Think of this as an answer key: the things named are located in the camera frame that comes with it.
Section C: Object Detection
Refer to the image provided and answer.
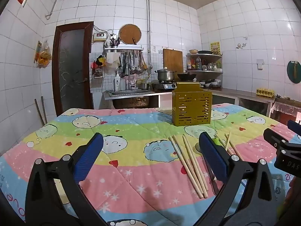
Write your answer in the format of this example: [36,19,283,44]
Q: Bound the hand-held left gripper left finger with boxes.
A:
[25,132,111,226]

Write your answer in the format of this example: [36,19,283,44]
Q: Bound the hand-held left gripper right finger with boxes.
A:
[195,132,279,226]

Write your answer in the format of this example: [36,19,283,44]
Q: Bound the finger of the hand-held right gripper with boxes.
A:
[287,120,301,139]
[263,128,290,150]

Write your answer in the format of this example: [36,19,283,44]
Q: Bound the green frog training chopsticks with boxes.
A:
[213,133,223,147]

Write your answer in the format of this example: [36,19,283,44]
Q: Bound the light wooden chopstick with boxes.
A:
[183,135,209,198]
[224,131,232,151]
[173,135,206,198]
[224,134,243,161]
[182,134,207,195]

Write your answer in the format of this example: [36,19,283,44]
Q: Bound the wooden chopsticks bundle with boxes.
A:
[168,136,204,199]

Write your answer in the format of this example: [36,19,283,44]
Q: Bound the yellow perforated utensil holder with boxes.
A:
[172,82,213,126]

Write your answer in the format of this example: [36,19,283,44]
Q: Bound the row of hanging kitchen utensils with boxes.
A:
[118,52,149,78]

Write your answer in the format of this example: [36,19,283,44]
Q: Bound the plastic covered red box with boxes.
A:
[270,96,301,125]

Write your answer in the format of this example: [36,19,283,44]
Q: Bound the yellow egg carton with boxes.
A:
[256,88,275,97]

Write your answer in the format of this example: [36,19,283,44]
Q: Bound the kitchen counter with cabinets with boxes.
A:
[150,88,275,118]

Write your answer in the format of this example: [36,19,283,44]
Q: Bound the colourful cartoon printed blanket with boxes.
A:
[0,102,301,226]

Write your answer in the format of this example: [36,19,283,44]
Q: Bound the wooden sticks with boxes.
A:
[35,96,47,125]

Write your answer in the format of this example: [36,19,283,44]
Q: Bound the steel sink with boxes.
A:
[103,89,156,110]

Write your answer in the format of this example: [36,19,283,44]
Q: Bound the stack of bowls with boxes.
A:
[200,80,223,90]

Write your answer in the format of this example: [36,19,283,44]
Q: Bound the metal faucet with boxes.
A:
[128,74,137,90]

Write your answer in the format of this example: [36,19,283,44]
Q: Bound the black wok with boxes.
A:
[177,72,197,82]

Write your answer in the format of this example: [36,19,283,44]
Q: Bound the gas stove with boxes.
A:
[152,80,200,91]

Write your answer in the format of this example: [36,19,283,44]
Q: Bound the metal corner shelf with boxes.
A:
[186,49,223,90]

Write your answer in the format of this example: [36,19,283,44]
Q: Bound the brown door with frosted glass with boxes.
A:
[52,21,94,118]

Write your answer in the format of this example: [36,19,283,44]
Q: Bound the row of condiment bottles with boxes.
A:
[187,56,223,71]

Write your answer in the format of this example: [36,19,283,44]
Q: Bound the steel pot with lid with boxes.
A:
[155,67,177,82]

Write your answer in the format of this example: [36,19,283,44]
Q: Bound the white plastic bag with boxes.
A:
[105,53,121,69]

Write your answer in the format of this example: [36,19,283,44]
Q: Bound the rectangular wooden cutting board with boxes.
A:
[163,48,184,74]

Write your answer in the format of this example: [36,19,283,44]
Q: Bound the plastic bag of oranges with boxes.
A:
[34,40,52,69]

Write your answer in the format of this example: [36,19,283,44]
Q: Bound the dark utensil cup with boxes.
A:
[109,34,120,47]

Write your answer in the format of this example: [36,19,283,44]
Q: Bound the white control box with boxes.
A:
[92,33,107,43]

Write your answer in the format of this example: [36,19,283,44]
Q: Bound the round wooden cutting board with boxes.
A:
[118,24,142,46]

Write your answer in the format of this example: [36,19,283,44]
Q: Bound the green round wall hanging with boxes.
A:
[287,60,301,84]

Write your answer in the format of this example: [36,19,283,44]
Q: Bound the wire basket with colourful items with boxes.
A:
[90,55,106,79]

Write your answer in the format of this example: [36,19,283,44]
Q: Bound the yellow wall poster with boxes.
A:
[210,42,221,55]

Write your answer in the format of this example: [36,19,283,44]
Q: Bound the metal wall utensil rack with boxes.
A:
[103,45,144,54]

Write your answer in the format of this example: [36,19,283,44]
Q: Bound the white wall pipe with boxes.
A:
[45,0,151,65]

